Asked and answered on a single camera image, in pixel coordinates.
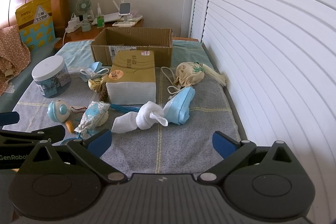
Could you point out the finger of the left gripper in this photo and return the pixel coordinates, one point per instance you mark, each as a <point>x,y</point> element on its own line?
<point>53,134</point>
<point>9,118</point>

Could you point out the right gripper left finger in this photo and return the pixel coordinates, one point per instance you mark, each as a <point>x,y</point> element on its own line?
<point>89,151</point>

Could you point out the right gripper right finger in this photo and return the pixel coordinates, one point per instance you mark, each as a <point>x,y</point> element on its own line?
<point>235,154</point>

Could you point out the orange toy handle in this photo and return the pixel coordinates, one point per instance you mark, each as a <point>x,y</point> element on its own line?
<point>70,126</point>

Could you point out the blue white plush toy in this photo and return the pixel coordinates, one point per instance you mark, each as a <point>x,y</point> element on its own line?
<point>59,111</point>

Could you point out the blue patterned sachet pouch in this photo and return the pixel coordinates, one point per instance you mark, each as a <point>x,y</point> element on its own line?
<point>94,116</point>

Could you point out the brown scrunchie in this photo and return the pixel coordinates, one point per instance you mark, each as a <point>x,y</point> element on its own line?
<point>103,93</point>

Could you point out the cream scrunchie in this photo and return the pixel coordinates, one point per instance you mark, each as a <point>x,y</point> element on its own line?
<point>97,85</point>

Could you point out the beige embroidered drawstring pouch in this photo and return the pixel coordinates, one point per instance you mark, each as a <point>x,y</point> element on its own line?
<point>188,74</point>

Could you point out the clear jar white lid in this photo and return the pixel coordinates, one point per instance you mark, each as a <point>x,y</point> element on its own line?
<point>51,76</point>

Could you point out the grey blue checked blanket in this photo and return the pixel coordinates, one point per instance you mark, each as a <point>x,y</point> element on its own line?
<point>185,148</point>

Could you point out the brown floral cloth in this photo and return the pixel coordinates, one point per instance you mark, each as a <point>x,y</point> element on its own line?
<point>15,55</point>

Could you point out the gold tissue pack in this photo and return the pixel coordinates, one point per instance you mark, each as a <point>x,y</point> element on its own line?
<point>132,80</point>

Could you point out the yellow snack bag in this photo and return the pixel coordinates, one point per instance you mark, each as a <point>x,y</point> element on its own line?
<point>35,24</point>

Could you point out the wooden nightstand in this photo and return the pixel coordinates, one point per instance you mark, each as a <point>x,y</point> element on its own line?
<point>78,35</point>

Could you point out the brown cardboard box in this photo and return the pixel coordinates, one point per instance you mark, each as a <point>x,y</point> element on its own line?
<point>114,39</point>

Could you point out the white power strip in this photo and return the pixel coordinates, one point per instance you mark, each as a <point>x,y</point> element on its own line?
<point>74,24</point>

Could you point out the green white small bottle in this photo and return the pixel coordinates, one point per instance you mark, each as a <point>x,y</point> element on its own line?
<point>100,17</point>

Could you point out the white remote control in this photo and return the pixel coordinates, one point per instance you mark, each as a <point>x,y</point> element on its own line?
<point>124,24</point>

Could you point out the small green desk fan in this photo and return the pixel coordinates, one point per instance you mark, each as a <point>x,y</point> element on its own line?
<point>84,7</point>

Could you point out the white louvered door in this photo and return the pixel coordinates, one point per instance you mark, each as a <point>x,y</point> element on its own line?
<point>279,59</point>

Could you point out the white phone stand device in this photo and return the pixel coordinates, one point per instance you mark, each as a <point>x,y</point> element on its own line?
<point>124,10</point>

